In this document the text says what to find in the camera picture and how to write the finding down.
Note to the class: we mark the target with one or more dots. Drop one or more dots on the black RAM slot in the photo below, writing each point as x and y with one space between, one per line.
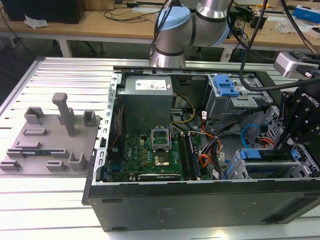
183 157

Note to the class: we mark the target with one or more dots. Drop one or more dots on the clear plastic bag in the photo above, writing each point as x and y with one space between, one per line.
285 26

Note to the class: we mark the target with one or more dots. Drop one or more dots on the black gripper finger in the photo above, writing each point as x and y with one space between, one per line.
290 120

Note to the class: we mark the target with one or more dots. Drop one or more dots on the crumpled white plastic sheet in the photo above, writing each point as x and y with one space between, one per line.
35 22

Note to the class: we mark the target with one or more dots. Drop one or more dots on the hard disk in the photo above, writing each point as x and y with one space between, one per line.
250 154

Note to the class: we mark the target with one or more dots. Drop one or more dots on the grey metal drive cage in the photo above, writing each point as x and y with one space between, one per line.
225 107

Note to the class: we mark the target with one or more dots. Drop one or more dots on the thin metal locking lever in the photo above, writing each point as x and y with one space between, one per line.
171 137

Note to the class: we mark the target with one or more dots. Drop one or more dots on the grey perforated disk bay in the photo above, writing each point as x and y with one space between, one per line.
307 162

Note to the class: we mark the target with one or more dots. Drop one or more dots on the grey power supply unit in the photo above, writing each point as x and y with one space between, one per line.
146 107

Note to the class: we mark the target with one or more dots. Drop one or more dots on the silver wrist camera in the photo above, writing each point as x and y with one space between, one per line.
287 65

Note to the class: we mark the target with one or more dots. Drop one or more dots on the blue plastic drive latch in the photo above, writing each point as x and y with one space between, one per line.
226 87

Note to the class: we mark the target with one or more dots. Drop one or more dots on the small black box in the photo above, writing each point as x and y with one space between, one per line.
255 21

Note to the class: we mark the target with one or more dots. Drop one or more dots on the blue cardboard box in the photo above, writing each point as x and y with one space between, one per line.
307 13

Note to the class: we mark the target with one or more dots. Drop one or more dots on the black open PC case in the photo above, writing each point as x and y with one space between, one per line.
200 207

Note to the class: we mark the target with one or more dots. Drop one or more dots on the RAM stick in rack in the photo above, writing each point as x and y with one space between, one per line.
35 152

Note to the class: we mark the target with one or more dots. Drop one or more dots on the large black box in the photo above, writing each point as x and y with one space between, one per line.
42 10

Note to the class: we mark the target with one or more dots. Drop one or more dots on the RAM stick in slot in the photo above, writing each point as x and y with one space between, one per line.
194 156

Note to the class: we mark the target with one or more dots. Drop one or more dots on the green motherboard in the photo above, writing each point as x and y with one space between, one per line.
140 155

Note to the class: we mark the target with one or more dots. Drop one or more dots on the wooden desk with white frame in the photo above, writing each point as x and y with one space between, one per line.
275 37
100 27

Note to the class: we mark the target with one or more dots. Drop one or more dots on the CPU socket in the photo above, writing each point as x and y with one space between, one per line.
162 160

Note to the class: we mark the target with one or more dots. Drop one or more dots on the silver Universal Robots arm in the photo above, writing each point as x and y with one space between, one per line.
175 32

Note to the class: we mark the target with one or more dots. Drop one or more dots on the grey parts rack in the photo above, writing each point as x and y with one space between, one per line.
50 150

